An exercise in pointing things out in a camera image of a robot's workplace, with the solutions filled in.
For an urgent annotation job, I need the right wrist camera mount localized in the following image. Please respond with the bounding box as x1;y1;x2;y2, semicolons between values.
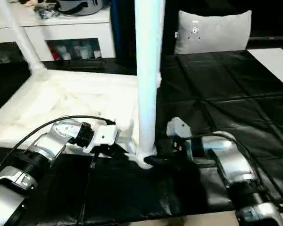
167;117;193;161

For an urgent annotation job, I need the white cabinet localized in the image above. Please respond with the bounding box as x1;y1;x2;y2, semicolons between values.
0;7;116;62

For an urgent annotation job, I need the dark clutter pile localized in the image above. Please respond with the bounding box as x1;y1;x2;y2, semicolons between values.
34;4;59;19

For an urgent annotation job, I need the dark bag on cabinet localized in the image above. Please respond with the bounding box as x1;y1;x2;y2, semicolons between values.
56;0;109;16

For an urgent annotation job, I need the grey cushion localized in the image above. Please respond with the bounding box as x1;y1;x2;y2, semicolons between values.
174;9;252;55

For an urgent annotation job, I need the black mat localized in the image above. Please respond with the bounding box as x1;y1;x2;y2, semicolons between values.
0;50;283;224

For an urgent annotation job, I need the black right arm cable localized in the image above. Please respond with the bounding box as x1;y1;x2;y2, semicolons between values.
176;133;283;209

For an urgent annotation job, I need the white flat board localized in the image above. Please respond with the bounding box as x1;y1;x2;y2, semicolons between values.
247;48;283;91

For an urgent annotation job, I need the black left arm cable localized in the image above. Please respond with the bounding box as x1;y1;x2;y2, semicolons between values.
0;114;116;181

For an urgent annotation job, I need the black cabinet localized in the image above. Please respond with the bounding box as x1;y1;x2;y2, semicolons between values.
108;0;180;71

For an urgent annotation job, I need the white plastic table leg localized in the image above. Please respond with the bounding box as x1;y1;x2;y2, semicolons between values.
134;0;165;165
155;0;166;89
0;0;47;71

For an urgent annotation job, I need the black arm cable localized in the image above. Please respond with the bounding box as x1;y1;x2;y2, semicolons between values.
176;133;283;209
0;114;116;181

